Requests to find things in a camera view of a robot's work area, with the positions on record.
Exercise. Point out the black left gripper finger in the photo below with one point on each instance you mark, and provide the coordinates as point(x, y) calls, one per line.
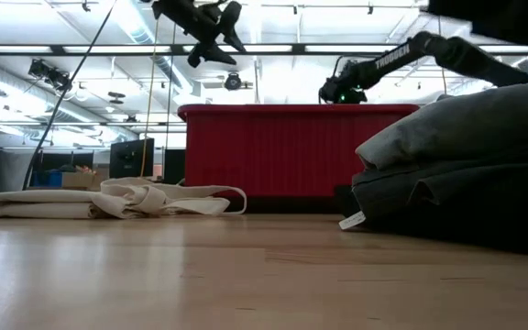
point(233, 23)
point(211, 57)

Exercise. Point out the light grey garment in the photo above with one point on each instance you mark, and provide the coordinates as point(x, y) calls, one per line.
point(465, 124)

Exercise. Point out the dark grey shirt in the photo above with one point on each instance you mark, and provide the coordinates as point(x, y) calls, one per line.
point(429, 188)

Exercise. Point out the black garment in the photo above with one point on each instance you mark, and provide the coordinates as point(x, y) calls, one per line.
point(452, 236)

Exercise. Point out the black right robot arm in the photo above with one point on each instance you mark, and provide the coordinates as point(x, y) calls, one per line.
point(456, 52)

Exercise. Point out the red plastic laundry bin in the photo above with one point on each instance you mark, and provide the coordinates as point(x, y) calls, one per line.
point(282, 151)

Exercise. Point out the blue storage bin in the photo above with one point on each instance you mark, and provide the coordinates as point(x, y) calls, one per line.
point(46, 179)

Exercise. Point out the black background panel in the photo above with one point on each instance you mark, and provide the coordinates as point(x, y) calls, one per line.
point(174, 167)

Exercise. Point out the black computer monitor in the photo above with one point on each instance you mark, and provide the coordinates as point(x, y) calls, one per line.
point(128, 158)

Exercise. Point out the brown cardboard box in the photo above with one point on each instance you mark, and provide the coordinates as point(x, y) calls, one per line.
point(80, 180)

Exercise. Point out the white canvas tote bag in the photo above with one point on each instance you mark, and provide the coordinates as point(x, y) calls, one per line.
point(62, 201)

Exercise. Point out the round black ceiling camera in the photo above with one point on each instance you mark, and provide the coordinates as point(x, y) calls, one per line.
point(233, 81)

